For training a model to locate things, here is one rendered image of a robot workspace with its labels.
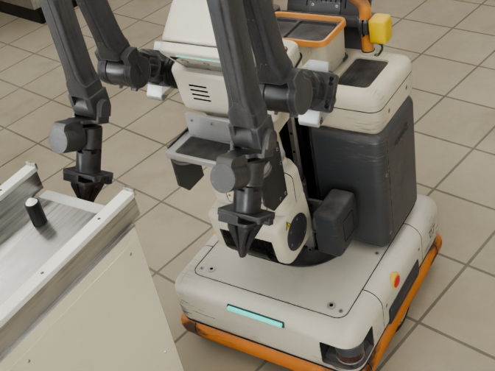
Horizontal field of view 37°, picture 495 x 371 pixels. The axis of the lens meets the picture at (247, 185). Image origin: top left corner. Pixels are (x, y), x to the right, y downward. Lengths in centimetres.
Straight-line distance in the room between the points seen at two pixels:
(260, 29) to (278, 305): 92
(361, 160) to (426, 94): 148
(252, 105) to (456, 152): 177
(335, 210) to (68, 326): 81
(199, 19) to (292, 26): 46
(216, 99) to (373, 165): 49
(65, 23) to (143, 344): 71
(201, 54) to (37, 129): 230
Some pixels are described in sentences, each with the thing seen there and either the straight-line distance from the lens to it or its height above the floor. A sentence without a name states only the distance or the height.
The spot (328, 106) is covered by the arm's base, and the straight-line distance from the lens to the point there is 162.
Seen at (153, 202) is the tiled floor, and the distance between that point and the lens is 305.
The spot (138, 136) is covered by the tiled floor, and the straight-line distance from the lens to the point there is 350.
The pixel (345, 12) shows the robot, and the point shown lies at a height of 90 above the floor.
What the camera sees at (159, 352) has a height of 50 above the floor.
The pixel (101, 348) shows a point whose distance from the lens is 159.
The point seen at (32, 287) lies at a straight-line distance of 141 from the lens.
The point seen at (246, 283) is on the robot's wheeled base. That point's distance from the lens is 217.
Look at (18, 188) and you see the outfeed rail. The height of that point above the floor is 88.
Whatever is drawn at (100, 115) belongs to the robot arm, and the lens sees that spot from 168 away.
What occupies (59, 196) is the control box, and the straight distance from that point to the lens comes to 172.
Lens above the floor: 177
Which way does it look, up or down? 36 degrees down
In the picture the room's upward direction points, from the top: 12 degrees counter-clockwise
